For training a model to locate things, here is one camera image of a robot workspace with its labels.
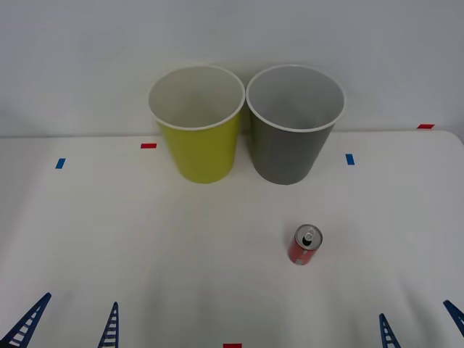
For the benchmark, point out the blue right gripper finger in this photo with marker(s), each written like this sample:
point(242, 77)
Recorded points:
point(457, 311)
point(388, 333)

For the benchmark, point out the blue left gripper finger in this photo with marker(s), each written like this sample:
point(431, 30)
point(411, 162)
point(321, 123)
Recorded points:
point(110, 328)
point(27, 320)

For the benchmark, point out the red drink can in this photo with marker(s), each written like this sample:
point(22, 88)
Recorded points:
point(302, 250)

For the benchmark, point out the yellow-green plastic bin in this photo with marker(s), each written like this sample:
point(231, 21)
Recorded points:
point(203, 152)

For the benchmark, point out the grey plastic bin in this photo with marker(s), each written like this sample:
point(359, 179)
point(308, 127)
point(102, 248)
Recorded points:
point(286, 156)

